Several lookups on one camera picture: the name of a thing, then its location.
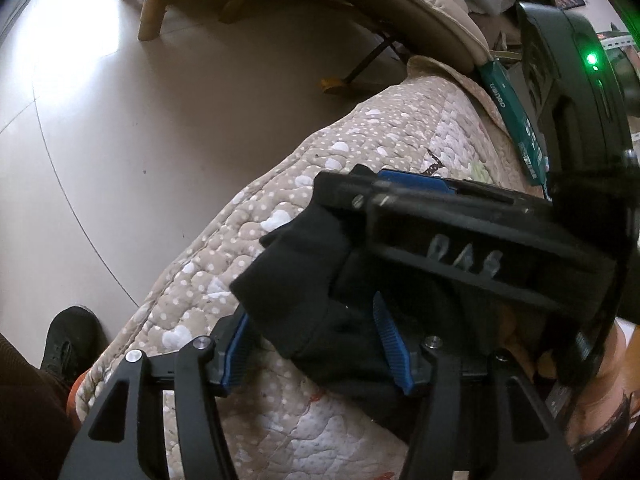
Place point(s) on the black pants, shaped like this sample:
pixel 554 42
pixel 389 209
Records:
pixel 300 300

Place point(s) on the person's brown trouser leg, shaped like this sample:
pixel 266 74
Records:
pixel 30 420

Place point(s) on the person's black shoe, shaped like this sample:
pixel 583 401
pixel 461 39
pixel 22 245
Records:
pixel 70 335

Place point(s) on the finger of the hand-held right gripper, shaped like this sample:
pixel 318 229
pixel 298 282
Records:
pixel 450 265
pixel 415 181

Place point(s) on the person's right hand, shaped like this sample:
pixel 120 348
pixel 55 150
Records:
pixel 520 340

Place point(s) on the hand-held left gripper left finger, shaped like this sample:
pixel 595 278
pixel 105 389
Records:
pixel 234 360

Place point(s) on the black recliner frame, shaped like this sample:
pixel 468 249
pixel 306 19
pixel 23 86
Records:
pixel 372 57

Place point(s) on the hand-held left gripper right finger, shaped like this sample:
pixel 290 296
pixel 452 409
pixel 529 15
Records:
pixel 392 350

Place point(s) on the beige dotted quilted blanket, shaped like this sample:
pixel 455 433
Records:
pixel 280 185

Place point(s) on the dark wrist band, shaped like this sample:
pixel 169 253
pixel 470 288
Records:
pixel 610 427

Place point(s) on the green cardboard box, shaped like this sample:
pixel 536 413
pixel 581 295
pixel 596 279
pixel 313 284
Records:
pixel 505 105

